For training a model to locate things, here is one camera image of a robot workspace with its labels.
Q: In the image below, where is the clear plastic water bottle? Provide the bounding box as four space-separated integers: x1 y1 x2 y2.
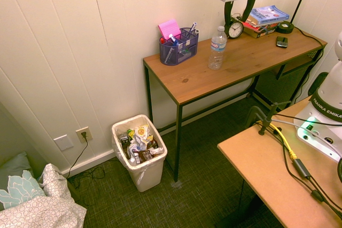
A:
207 26 228 71

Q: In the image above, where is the white plastic bin liner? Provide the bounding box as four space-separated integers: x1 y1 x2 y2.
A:
111 114 168 186

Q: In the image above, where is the beige plastic trash bin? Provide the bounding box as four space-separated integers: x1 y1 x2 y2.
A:
111 114 168 193

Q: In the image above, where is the black twin-bell alarm clock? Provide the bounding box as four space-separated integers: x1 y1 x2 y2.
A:
227 13 245 40

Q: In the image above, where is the red book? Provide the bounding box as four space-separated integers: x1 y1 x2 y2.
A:
245 19 284 30

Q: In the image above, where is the blue marketing paperback book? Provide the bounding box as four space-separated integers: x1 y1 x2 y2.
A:
248 4 290 26

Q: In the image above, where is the black and yellow book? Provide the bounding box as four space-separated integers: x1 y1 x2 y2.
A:
242 23 282 39

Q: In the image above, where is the black lamp with glass shade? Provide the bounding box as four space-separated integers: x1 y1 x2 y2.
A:
275 0 316 35

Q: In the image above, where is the black keypad phone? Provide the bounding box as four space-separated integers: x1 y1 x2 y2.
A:
275 35 289 49

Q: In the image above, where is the pink sticky note pad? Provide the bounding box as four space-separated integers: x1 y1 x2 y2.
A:
158 19 182 38

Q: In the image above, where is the purple mesh desk organizer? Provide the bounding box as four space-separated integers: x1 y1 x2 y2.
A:
159 27 199 66

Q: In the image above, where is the black metal clamp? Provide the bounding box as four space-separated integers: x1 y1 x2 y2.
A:
245 100 292 136

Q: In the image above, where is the plywood robot mounting table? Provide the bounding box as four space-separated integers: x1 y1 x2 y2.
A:
216 95 342 228

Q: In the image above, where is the crumpled yellow white wrapper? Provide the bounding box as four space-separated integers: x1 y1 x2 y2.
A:
134 124 151 144

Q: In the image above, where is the white circle pattern blanket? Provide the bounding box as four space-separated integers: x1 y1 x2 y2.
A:
0 163 88 228

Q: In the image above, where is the teal floral pillow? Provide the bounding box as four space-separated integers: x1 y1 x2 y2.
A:
0 151 46 211

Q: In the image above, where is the wooden desk black metal frame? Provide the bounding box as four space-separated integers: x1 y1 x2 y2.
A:
142 26 328 183

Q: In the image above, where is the black lamp power cord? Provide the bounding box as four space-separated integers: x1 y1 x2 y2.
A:
293 26 325 51

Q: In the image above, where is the grey cable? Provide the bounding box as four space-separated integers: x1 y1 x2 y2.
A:
271 118 342 157

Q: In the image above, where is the yellow ethernet cable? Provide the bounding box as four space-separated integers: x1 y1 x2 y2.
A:
255 120 298 161

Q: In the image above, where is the black cable adapter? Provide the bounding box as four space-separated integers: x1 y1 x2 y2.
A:
292 158 313 180

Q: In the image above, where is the beige wall power outlet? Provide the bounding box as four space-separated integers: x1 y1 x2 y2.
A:
75 127 94 144

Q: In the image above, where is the thin black wall cord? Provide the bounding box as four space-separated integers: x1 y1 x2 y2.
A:
65 131 108 189

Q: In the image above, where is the white blank wall plate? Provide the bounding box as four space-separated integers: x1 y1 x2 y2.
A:
53 134 75 152

